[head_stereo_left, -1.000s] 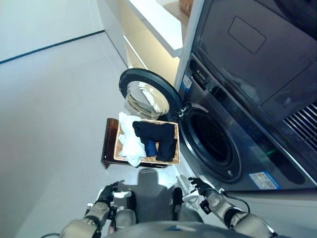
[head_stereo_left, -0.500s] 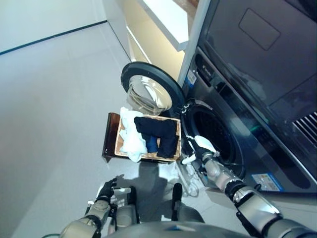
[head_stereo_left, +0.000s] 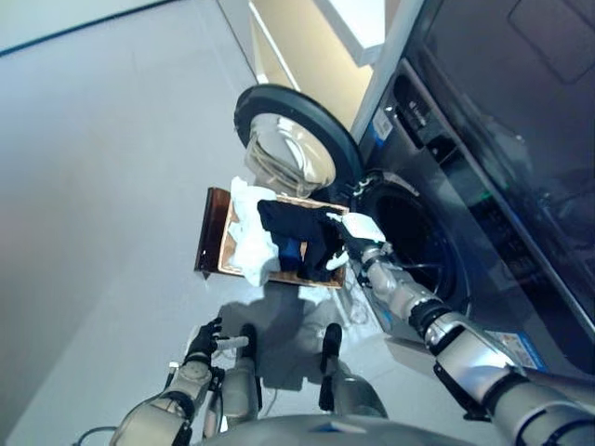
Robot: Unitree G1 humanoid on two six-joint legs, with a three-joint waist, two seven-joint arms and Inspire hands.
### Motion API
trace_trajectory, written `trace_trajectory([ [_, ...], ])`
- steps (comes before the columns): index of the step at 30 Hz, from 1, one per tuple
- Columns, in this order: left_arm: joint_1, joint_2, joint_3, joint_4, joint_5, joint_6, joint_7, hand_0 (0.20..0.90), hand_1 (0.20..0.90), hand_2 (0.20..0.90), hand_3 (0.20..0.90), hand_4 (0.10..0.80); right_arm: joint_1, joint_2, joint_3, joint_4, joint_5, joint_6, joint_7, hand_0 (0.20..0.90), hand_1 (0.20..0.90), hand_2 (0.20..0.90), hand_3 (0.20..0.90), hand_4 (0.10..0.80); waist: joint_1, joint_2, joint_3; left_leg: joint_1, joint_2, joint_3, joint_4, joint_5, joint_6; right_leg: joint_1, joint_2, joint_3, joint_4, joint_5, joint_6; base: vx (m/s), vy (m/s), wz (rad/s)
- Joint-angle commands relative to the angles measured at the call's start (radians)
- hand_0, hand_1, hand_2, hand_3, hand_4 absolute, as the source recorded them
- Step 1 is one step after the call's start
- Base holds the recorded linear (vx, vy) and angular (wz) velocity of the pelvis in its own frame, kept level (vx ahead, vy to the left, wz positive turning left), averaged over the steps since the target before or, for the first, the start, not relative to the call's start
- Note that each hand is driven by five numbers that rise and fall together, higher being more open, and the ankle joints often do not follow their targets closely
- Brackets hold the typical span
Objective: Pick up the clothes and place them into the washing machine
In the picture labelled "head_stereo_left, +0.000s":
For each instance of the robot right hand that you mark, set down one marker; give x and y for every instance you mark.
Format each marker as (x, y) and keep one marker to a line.
(362, 227)

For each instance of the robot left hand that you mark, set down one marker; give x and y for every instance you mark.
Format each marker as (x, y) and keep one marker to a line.
(202, 344)

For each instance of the black garment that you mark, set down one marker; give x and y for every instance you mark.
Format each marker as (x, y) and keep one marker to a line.
(297, 223)

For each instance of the white cloth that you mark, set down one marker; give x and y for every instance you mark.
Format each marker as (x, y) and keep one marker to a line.
(251, 232)

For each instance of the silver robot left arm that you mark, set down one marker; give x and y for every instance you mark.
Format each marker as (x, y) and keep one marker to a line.
(153, 413)

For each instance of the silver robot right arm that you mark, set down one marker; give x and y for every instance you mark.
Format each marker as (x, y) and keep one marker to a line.
(469, 353)

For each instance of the dark grey washing machine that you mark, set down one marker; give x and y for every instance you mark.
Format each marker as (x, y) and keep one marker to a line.
(488, 162)

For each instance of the silver robot left leg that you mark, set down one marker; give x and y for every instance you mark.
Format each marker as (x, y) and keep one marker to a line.
(239, 390)

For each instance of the silver robot leg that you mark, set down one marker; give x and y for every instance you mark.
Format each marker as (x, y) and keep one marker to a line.
(353, 395)
(239, 390)

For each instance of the blue garment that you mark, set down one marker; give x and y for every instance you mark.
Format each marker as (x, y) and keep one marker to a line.
(289, 253)

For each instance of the wicker laundry basket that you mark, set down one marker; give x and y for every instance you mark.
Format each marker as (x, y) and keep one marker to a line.
(288, 278)

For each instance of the blue white appliance label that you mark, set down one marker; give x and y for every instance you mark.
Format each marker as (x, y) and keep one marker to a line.
(527, 350)
(381, 124)

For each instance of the brown wooden stool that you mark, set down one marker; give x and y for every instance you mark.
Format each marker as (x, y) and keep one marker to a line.
(211, 232)

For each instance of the round glass washer door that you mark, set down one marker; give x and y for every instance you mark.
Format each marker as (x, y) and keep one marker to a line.
(293, 139)

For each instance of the white washer plinth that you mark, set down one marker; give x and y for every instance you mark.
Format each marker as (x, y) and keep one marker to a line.
(409, 348)

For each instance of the grey robot torso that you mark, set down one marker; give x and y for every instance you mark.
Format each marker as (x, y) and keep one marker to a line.
(325, 432)

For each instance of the silver robot right leg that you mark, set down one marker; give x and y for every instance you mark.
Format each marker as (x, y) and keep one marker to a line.
(353, 395)

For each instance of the white beige cabinet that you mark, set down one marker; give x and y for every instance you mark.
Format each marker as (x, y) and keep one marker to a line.
(321, 51)

